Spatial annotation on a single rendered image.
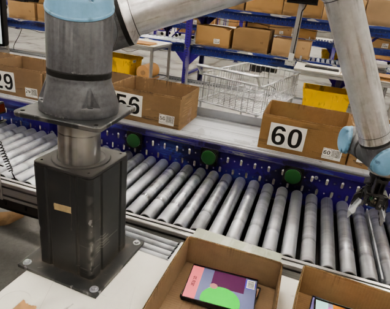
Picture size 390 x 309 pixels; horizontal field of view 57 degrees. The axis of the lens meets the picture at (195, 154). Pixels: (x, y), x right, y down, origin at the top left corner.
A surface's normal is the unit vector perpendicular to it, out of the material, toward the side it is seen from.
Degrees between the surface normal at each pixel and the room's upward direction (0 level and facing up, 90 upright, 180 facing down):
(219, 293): 0
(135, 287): 0
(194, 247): 90
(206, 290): 0
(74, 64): 89
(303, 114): 89
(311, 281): 90
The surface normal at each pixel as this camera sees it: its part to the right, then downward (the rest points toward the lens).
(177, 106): -0.30, 0.35
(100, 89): 0.76, 0.00
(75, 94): 0.22, 0.07
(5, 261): 0.10, -0.91
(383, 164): 0.11, 0.46
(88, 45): 0.51, 0.39
